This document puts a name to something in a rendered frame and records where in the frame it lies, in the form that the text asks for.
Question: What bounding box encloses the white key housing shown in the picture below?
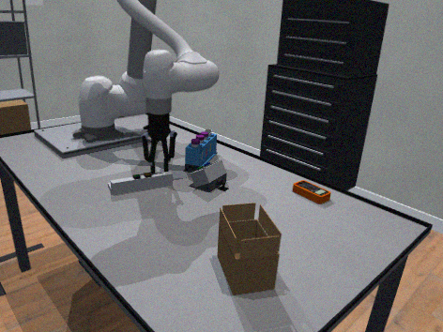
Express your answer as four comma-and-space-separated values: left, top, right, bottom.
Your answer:
190, 160, 228, 192

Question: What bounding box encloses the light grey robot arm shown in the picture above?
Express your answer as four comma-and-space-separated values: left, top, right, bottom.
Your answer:
71, 0, 220, 143

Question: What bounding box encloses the brown cardboard box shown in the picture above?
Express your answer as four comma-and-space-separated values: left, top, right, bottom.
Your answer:
218, 203, 282, 295

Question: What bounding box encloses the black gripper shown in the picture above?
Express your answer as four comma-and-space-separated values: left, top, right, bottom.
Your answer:
141, 113, 177, 174

